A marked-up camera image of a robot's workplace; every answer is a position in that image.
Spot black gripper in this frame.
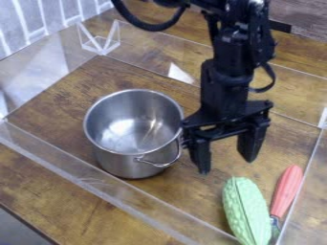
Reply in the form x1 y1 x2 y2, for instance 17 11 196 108
182 60 273 174

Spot green bumpy toy vegetable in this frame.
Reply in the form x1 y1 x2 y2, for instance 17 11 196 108
223 177 272 245

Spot silver metal pot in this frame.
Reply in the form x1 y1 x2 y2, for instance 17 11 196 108
82 89 184 179

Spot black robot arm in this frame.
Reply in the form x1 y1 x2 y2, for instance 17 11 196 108
154 0 276 174

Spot red handled metal spoon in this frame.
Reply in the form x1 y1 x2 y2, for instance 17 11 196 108
269 165 303 243

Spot black wall strip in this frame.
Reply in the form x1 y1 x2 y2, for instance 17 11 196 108
269 20 291 33

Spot clear acrylic triangle bracket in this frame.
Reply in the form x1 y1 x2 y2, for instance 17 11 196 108
76 20 120 56

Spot clear acrylic enclosure wall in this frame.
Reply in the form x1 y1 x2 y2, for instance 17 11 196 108
0 20 327 245

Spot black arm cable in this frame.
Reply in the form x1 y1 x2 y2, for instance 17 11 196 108
109 0 189 33

